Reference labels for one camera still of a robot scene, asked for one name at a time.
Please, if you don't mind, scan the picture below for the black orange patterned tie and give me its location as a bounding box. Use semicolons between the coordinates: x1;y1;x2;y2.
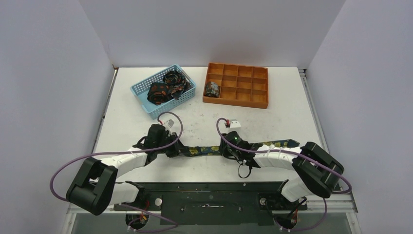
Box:
147;82;174;105

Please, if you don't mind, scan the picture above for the blue yellow floral tie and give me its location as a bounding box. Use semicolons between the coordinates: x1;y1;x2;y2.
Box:
180;139;300;157

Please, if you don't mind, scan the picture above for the blue plastic basket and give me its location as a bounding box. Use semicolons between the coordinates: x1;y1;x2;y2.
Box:
130;64;196;119

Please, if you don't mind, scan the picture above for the dark patterned tie in basket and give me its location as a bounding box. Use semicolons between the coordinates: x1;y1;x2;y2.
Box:
163;70;190;100

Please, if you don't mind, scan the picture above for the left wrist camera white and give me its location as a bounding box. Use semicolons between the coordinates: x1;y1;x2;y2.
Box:
162;119;175;128

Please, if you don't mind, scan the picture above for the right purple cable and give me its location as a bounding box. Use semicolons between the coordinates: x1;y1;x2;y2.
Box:
216;117;353;195

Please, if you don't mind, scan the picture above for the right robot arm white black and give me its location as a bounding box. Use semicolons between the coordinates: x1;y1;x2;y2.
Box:
220;131;344;209

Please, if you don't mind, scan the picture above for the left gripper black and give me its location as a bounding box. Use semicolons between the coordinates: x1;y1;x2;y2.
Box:
156;132;189;158

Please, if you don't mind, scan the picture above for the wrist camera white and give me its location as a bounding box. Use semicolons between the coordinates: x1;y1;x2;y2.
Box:
225;119;241;129
162;119;175;128

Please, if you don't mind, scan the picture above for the rolled dark patterned tie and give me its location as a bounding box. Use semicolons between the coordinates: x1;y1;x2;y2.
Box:
204;81;220;98

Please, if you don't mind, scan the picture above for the orange wooden compartment tray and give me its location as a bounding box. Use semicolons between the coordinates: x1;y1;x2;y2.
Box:
203;62;269;109

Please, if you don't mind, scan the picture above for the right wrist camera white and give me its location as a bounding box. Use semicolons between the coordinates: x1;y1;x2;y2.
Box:
225;119;241;129

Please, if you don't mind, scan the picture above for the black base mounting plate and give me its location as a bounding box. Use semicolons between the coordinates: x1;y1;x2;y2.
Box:
80;181;323;227

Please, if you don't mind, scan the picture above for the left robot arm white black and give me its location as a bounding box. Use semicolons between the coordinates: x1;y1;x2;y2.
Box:
66;124;181;215

